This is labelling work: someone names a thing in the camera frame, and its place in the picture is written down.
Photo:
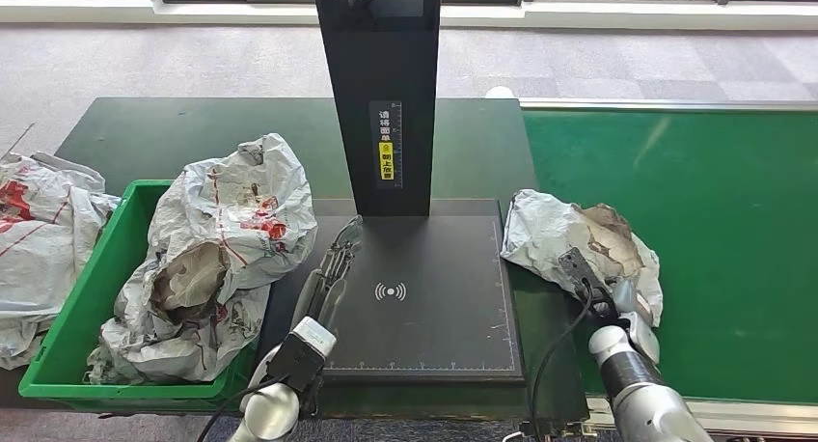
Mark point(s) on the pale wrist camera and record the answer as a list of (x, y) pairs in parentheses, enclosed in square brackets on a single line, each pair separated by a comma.
[(585, 279), (300, 356)]

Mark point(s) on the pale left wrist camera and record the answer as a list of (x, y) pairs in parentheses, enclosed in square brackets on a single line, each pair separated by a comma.
[(300, 356)]

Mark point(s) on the green conveyor belt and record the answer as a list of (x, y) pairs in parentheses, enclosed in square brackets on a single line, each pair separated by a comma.
[(703, 202)]

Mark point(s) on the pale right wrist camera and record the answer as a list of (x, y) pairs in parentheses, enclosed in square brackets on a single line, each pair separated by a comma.
[(585, 279)]

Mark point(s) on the thin dark rod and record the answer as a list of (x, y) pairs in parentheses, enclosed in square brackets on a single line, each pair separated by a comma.
[(19, 138)]

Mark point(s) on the black yellow label sticker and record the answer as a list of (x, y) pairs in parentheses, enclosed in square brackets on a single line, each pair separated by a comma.
[(386, 145)]

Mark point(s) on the green plastic crate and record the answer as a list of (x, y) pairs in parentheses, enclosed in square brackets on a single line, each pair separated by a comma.
[(70, 337)]

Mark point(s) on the white parcel bag brown patch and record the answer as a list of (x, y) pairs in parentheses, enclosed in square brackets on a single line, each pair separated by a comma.
[(262, 190)]

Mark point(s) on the dark green table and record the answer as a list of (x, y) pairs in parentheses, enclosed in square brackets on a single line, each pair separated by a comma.
[(160, 138)]

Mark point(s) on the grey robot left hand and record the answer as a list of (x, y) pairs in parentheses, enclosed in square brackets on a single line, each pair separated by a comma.
[(332, 279)]

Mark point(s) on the black inbound scanner machine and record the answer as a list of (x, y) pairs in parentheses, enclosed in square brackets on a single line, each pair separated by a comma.
[(383, 62)]

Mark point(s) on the white round knob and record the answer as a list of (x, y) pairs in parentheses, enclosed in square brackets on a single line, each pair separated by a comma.
[(500, 92)]

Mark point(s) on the pale grey parcel bag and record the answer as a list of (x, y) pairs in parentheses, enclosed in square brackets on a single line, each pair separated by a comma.
[(549, 228)]

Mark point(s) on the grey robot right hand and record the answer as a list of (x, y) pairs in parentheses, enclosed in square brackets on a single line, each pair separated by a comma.
[(626, 295)]

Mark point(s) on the white red-printed bag pile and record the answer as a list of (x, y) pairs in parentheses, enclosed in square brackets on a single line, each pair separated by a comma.
[(45, 247)]

